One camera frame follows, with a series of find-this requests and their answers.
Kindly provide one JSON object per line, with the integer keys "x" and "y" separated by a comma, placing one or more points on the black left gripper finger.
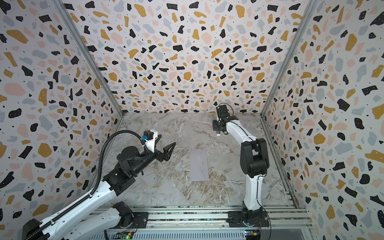
{"x": 167, "y": 151}
{"x": 159, "y": 139}

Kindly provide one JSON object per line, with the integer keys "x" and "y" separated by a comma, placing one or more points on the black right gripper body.
{"x": 216, "y": 125}

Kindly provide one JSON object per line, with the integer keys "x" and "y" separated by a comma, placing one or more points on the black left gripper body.
{"x": 158, "y": 156}

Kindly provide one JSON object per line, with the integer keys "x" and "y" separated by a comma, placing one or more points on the lavender envelope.
{"x": 198, "y": 166}

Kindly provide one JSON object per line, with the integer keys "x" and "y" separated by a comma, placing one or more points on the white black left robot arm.
{"x": 70, "y": 223}

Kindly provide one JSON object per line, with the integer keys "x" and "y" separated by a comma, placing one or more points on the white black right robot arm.
{"x": 254, "y": 162}

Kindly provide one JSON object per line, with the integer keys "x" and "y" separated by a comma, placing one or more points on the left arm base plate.
{"x": 138, "y": 220}

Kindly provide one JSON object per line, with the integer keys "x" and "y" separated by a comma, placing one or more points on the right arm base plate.
{"x": 243, "y": 219}

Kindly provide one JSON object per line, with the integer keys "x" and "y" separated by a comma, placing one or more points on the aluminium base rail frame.
{"x": 209, "y": 223}

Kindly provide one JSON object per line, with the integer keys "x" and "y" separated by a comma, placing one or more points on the right aluminium corner post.
{"x": 290, "y": 54}

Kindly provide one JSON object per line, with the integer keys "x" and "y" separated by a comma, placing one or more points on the aluminium corner post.
{"x": 290, "y": 54}
{"x": 65, "y": 16}

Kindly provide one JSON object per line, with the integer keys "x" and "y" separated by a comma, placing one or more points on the left aluminium corner post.
{"x": 65, "y": 16}

